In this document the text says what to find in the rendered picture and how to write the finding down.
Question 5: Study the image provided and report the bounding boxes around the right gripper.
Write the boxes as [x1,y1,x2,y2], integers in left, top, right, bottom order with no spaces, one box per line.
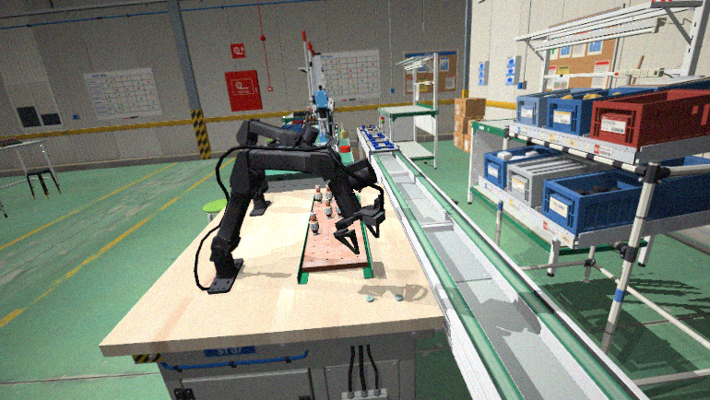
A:
[333,193,383,255]

